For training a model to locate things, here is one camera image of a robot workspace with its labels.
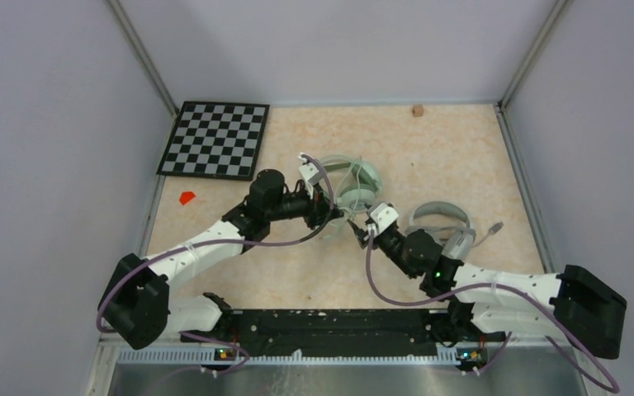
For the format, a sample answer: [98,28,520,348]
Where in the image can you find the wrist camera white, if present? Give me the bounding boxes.
[298,152,325,198]
[366,202,399,238]

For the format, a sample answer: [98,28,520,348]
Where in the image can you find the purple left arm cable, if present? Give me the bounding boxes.
[95,154,335,378]

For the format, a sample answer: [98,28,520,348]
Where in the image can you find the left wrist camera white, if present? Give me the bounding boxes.
[298,152,325,198]

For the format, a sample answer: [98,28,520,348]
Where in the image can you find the small red block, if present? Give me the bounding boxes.
[179,191,196,205]

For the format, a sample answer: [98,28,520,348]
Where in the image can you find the white gaming headphones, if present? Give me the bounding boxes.
[405,201,477,260]

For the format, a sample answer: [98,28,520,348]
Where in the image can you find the mint green cable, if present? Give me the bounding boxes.
[319,215,353,242]

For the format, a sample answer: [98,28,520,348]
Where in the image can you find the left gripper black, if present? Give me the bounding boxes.
[267,181,343,231]

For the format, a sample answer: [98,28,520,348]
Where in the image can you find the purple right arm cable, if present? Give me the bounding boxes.
[364,232,622,394]

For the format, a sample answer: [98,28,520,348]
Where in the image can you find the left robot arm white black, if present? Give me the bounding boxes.
[97,169,343,350]

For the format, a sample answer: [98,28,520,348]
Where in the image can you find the black white checkerboard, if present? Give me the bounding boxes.
[157,101,270,182]

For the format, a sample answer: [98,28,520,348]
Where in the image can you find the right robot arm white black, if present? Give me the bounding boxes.
[349,221,627,360]

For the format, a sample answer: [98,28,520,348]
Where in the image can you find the mint green headphones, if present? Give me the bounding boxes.
[319,154,383,215]

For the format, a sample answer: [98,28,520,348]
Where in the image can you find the small wooden cube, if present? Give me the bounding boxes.
[411,104,424,118]

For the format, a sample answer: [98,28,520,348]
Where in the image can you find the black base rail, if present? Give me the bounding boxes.
[224,309,507,359]

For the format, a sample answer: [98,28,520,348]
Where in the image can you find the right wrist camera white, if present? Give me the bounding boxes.
[366,202,399,238]

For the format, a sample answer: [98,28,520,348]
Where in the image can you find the grey headphone cable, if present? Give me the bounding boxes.
[475,222,507,242]

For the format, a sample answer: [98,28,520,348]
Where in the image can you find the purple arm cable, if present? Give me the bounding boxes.
[364,232,622,394]
[95,154,335,378]

